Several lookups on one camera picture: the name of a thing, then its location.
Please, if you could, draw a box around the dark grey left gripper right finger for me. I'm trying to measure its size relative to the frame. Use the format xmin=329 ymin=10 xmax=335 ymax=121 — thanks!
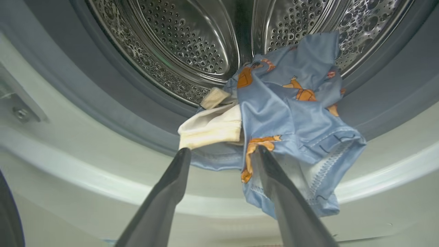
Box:
xmin=252 ymin=145 xmax=340 ymax=247

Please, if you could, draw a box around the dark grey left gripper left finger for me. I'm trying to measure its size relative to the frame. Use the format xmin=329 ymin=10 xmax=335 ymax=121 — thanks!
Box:
xmin=115 ymin=147 xmax=192 ymax=247

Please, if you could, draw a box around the cream cloth piece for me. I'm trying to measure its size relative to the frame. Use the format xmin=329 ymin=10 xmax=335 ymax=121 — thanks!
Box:
xmin=177 ymin=87 xmax=244 ymax=151

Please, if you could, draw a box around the blue cartoon print garment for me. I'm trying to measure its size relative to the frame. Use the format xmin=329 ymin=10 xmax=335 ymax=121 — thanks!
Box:
xmin=190 ymin=32 xmax=368 ymax=220

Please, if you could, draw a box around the white front-load washing machine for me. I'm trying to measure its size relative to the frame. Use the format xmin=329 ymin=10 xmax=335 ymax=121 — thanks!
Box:
xmin=0 ymin=0 xmax=439 ymax=247

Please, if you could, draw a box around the grey rubber door seal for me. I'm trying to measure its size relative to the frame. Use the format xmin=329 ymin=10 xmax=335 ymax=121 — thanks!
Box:
xmin=21 ymin=0 xmax=439 ymax=158

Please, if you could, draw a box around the steel perforated washer drum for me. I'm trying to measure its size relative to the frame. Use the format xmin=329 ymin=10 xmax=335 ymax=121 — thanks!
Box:
xmin=84 ymin=0 xmax=415 ymax=107

